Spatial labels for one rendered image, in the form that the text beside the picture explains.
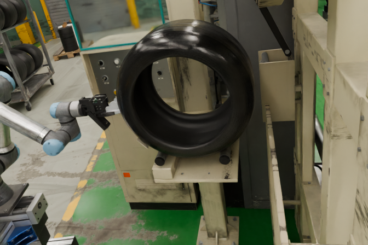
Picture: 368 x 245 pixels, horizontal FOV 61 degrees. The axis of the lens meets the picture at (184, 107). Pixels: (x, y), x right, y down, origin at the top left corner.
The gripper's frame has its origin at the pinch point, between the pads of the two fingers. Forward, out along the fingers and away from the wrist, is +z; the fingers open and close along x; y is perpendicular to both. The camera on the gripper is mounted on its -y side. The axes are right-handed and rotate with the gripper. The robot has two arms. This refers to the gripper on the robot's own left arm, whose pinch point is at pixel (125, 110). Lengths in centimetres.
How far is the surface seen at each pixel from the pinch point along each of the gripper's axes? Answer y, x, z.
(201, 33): 31, -7, 40
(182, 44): 29.3, -11.2, 33.3
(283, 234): -11, -56, 62
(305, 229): -93, 21, 79
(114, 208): -111, 53, -57
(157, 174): -27.2, -10.6, 12.5
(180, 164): -30.4, 0.5, 20.5
